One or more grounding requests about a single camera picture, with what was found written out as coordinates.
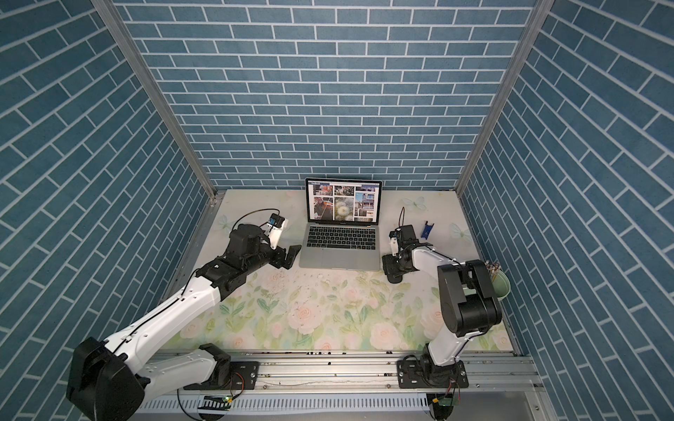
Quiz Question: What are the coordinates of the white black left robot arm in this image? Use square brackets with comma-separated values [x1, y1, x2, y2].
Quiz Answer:
[66, 213, 301, 420]

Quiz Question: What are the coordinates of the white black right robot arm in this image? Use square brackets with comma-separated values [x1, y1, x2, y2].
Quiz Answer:
[382, 225, 502, 391]

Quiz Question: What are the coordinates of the silver open laptop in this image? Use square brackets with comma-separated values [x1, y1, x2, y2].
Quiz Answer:
[299, 178, 383, 271]

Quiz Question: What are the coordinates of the floral table mat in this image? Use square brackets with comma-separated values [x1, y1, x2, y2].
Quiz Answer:
[162, 188, 514, 353]

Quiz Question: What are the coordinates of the blue plastic clip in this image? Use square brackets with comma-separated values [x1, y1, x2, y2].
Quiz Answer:
[421, 221, 435, 240]

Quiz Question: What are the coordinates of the coloured pencils bundle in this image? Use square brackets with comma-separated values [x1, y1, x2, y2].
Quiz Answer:
[486, 262, 501, 279]

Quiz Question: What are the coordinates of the green pencil cup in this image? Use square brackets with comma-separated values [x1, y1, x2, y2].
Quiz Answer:
[491, 268, 512, 300]

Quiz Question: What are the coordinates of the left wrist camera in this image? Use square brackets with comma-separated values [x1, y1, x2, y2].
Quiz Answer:
[265, 213, 287, 249]

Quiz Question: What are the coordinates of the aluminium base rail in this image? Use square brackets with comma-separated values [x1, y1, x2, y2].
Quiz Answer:
[134, 350, 542, 399]

